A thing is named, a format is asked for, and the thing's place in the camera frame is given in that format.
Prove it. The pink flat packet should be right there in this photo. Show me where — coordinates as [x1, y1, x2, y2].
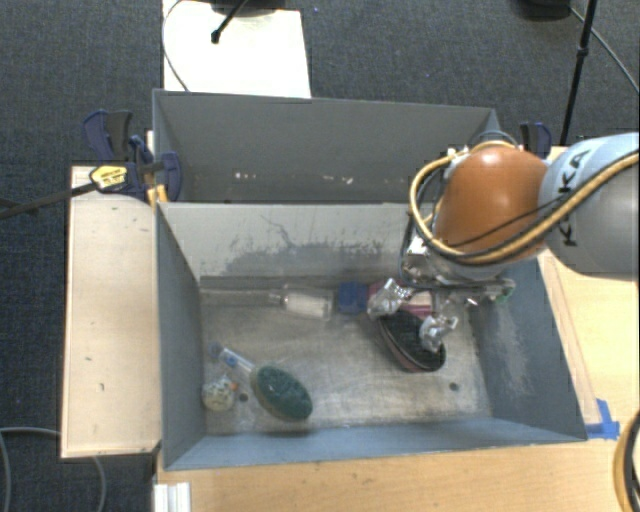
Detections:
[367, 281, 437, 318]

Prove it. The clear glass tube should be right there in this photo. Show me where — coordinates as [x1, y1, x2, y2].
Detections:
[199, 286, 335, 320]

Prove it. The white round toy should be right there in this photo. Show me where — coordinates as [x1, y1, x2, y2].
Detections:
[200, 376, 237, 413]

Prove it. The clear small bottle blue cap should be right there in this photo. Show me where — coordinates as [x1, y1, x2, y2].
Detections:
[209, 341, 257, 377]

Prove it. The dark green round scrubber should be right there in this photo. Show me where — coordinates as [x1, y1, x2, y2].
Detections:
[249, 364, 314, 422]

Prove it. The pale wood flat board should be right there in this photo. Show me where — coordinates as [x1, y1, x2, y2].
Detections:
[60, 164, 164, 459]

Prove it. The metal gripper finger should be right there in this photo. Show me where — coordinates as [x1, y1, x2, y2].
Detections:
[366, 277, 414, 320]
[418, 313, 459, 353]

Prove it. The blue block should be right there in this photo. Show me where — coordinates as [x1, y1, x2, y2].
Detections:
[336, 280, 372, 316]

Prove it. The grey metal bin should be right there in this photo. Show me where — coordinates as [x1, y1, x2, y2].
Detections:
[151, 88, 589, 472]

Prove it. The black oval brush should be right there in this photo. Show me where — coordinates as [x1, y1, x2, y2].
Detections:
[376, 308, 448, 374]

